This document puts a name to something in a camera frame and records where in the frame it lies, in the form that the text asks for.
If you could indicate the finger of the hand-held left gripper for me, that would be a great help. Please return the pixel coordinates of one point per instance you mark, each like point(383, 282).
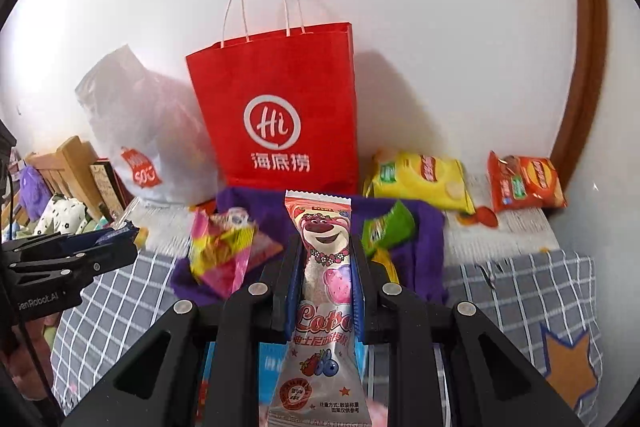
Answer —
point(50, 246)
point(75, 268)

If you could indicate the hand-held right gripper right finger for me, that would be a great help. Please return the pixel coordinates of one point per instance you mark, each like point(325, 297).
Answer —
point(357, 279)

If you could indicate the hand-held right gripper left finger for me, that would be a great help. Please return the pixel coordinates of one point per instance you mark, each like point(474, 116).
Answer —
point(292, 277)

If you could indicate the pink bear print snack packet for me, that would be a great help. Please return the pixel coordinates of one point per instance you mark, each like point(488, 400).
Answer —
point(325, 232)

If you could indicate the blue snack packet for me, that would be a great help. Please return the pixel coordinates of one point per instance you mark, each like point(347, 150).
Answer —
point(120, 234)

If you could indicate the green snack packet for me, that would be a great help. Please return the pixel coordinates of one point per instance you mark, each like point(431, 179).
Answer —
point(387, 227)

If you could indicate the pink and yellow snack packet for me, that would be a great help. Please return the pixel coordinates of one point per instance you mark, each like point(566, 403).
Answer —
point(225, 252)

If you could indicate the white floral cloth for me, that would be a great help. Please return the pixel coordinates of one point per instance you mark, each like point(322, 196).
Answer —
point(62, 214)

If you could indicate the purple fabric item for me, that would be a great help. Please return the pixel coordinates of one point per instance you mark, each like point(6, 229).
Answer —
point(32, 189)

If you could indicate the purple towel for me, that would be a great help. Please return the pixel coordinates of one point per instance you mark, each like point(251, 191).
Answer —
point(265, 217)

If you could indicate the brown book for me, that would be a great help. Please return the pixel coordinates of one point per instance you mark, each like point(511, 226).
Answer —
point(107, 187)

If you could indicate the wooden bed headboard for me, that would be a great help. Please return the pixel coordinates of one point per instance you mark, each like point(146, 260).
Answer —
point(65, 162)

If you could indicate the yellow chip bag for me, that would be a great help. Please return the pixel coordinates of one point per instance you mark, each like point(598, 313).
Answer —
point(420, 177)

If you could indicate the white plastic bag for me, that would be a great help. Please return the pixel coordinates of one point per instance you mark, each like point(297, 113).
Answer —
point(150, 142)

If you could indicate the grey checked tablecloth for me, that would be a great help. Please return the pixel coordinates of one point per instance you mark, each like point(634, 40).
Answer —
point(510, 287)

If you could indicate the red paper bag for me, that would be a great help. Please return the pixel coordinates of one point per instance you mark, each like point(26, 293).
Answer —
point(275, 107)

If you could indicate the orange chip bag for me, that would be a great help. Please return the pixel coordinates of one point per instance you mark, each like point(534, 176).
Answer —
point(527, 182)

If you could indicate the brown wooden door frame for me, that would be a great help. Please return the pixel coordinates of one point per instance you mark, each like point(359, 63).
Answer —
point(582, 57)

